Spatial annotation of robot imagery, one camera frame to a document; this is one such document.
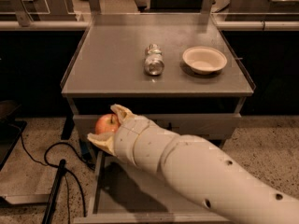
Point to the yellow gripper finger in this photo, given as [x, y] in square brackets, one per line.
[123, 113]
[104, 141]

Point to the red apple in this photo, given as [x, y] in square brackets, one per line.
[108, 123]

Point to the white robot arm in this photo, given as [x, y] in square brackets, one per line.
[196, 169]

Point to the grey open middle drawer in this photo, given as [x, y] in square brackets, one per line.
[122, 194]

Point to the grey drawer cabinet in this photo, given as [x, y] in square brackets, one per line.
[109, 69]

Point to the grey top drawer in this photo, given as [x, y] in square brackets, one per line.
[218, 126]

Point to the silver soda can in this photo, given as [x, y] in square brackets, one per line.
[154, 63]

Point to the dark equipment base left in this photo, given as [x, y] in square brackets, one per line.
[10, 129]

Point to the black bar on floor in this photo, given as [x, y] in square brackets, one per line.
[54, 193]

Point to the white paper bowl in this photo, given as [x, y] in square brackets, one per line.
[204, 60]

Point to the white horizontal rail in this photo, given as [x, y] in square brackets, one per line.
[221, 25]

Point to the grey metal post left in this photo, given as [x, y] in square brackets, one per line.
[23, 18]

